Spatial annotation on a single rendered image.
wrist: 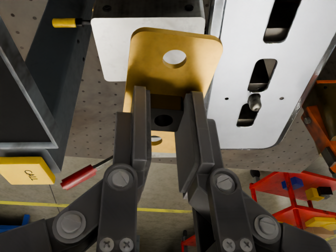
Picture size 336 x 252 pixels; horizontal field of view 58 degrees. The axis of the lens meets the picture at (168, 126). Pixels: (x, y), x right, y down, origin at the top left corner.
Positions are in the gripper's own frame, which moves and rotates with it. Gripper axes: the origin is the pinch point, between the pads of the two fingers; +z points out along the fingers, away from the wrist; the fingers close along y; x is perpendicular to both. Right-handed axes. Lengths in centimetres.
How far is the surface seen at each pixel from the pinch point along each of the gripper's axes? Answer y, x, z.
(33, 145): -10.6, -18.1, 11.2
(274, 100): 24.6, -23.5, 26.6
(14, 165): -13.9, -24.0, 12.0
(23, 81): -9.8, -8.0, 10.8
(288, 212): 136, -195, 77
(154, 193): 47, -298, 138
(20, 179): -13.9, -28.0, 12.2
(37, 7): -22, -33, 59
